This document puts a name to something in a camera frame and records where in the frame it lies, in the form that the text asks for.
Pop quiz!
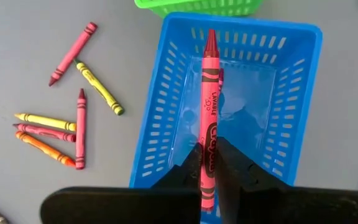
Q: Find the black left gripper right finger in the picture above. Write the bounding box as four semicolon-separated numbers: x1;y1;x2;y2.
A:
216;136;358;224

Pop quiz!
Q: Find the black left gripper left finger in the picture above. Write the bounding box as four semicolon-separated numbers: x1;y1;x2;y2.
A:
40;142;202;224

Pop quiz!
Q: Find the yellow-green crayon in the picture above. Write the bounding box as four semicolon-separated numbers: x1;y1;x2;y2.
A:
73;58;126;116

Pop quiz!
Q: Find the orange crayon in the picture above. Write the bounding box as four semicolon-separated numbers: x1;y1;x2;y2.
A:
14;130;76;168

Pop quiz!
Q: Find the yellow crayon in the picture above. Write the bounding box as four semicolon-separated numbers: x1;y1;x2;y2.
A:
13;112;78;133

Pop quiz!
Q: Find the blue slotted plastic basket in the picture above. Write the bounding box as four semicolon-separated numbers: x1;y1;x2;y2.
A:
128;11;324;224

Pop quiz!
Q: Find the green slotted plastic basket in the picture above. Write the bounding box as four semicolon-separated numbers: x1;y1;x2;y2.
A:
134;0;264;19

